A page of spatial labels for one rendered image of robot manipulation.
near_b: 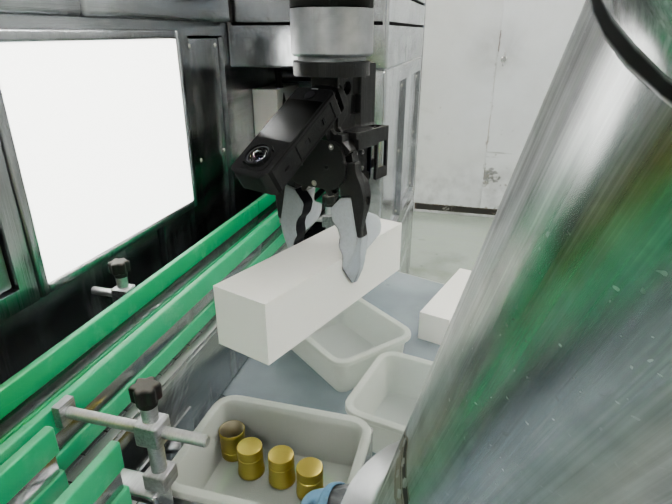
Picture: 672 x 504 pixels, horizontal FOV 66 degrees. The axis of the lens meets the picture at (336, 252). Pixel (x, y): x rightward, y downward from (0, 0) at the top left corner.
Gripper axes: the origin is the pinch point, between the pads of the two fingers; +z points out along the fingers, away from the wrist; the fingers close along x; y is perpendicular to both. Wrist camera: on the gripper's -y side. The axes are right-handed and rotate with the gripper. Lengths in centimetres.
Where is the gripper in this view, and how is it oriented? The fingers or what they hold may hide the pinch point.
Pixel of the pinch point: (320, 265)
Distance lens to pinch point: 53.8
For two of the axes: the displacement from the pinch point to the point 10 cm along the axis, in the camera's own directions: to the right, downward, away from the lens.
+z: 0.0, 9.2, 3.9
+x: -8.2, -2.2, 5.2
